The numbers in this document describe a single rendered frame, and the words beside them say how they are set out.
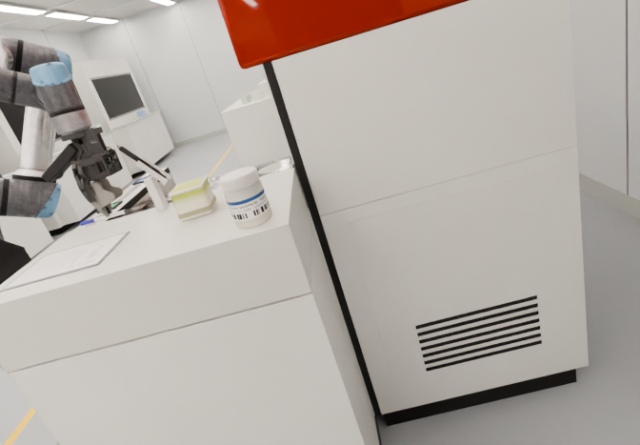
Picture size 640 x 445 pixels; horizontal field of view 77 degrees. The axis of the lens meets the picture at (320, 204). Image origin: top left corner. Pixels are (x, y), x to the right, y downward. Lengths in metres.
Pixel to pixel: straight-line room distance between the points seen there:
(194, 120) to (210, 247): 8.85
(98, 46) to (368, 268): 9.27
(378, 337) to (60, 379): 0.81
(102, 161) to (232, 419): 0.64
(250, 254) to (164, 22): 8.94
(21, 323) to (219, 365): 0.37
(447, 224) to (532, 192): 0.23
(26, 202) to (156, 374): 0.79
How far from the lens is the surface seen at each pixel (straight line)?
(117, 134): 7.71
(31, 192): 1.52
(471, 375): 1.47
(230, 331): 0.83
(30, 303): 0.93
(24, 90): 1.18
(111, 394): 1.00
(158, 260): 0.78
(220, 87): 9.32
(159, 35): 9.59
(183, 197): 0.90
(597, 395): 1.65
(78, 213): 5.83
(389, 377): 1.40
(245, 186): 0.71
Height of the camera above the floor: 1.23
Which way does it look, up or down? 21 degrees down
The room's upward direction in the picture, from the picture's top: 17 degrees counter-clockwise
